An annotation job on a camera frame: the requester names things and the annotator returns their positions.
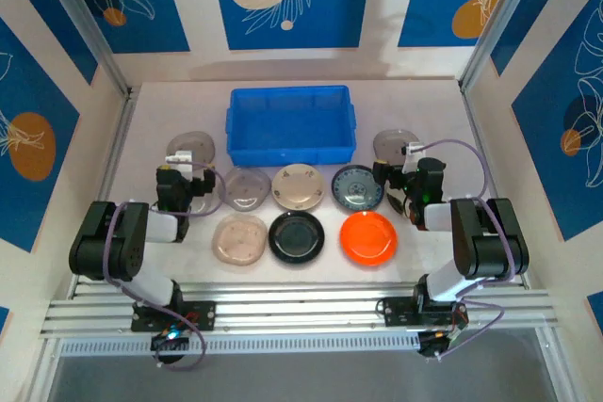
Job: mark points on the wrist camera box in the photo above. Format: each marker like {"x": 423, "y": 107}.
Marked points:
{"x": 413, "y": 150}
{"x": 181, "y": 157}

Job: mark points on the aluminium frame post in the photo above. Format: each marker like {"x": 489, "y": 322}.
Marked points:
{"x": 494, "y": 20}
{"x": 89, "y": 30}

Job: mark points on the blue white patterned plate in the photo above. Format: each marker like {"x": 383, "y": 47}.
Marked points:
{"x": 355, "y": 190}

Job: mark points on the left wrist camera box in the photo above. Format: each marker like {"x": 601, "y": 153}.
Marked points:
{"x": 181, "y": 157}

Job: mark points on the orange plate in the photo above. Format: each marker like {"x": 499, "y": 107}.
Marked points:
{"x": 369, "y": 238}

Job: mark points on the blue plastic bin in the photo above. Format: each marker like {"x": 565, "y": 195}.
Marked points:
{"x": 292, "y": 157}

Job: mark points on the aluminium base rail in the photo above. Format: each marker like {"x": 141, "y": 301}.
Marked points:
{"x": 301, "y": 308}

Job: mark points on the cream floral ceramic plate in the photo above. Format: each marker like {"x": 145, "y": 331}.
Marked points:
{"x": 298, "y": 188}

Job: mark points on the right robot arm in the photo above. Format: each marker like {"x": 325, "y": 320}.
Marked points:
{"x": 490, "y": 251}

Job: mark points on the black glossy plate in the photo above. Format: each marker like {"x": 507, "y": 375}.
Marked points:
{"x": 297, "y": 237}

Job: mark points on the aluminium side rail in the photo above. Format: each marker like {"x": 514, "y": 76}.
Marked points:
{"x": 480, "y": 148}
{"x": 118, "y": 148}

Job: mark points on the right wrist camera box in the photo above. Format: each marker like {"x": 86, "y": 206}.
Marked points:
{"x": 413, "y": 150}

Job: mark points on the pinkish clear glass plate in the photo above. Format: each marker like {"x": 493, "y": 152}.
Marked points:
{"x": 240, "y": 239}

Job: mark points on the smoky clear glass plate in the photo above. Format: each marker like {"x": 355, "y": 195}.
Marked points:
{"x": 207, "y": 205}
{"x": 245, "y": 190}
{"x": 188, "y": 140}
{"x": 391, "y": 143}

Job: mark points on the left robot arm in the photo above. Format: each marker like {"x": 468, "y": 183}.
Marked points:
{"x": 101, "y": 242}

